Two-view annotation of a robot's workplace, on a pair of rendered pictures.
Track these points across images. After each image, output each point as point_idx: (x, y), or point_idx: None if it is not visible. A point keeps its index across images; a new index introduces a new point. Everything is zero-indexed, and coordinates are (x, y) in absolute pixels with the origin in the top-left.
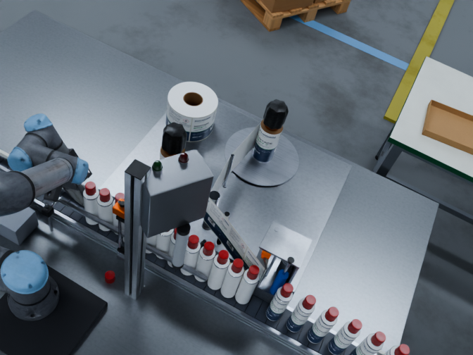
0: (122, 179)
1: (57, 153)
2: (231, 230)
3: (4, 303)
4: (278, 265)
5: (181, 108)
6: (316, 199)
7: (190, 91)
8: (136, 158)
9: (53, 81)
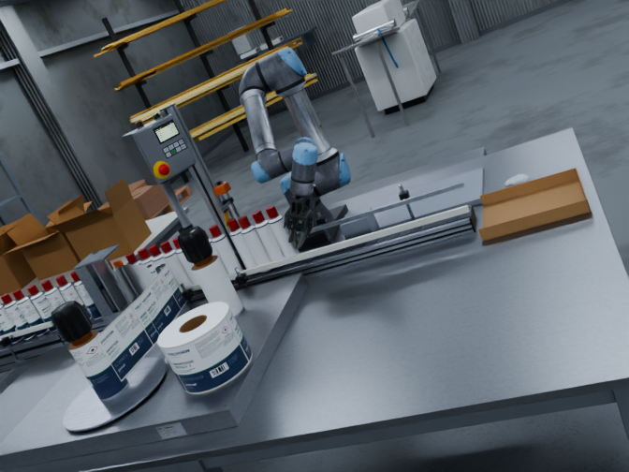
0: (282, 288)
1: (273, 154)
2: (148, 271)
3: (334, 215)
4: (116, 310)
5: (207, 308)
6: (58, 394)
7: (197, 327)
8: (273, 306)
9: (458, 315)
